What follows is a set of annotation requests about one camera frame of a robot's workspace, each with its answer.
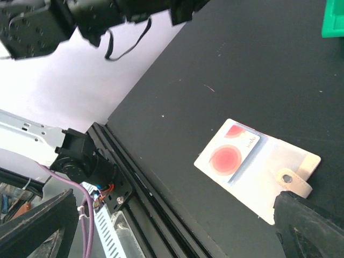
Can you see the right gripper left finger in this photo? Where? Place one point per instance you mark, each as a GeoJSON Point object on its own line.
{"type": "Point", "coordinates": [45, 231]}

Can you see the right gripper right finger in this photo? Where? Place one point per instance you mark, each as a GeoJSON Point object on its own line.
{"type": "Point", "coordinates": [305, 229]}

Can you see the beige card holder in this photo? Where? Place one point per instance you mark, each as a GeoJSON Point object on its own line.
{"type": "Point", "coordinates": [272, 167]}

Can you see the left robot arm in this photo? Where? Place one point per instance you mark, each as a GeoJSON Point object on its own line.
{"type": "Point", "coordinates": [31, 29]}

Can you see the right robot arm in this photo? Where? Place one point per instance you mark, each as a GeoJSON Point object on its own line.
{"type": "Point", "coordinates": [73, 157]}

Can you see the left green bin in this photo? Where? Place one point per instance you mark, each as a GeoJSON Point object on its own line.
{"type": "Point", "coordinates": [332, 26]}

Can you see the white slotted cable duct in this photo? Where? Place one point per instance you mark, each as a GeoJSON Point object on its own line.
{"type": "Point", "coordinates": [108, 237]}

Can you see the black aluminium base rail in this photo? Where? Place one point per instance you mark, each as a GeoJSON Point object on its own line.
{"type": "Point", "coordinates": [160, 223]}

